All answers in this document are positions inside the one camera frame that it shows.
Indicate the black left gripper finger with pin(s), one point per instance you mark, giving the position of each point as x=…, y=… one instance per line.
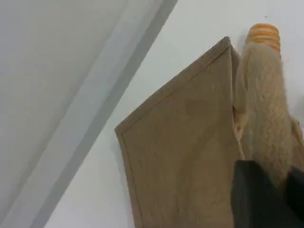
x=254, y=204
x=297, y=190

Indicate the brown burlap tote bag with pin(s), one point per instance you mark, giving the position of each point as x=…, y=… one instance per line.
x=180, y=147

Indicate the striped long bread roll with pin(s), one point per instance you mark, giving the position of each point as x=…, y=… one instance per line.
x=263, y=33

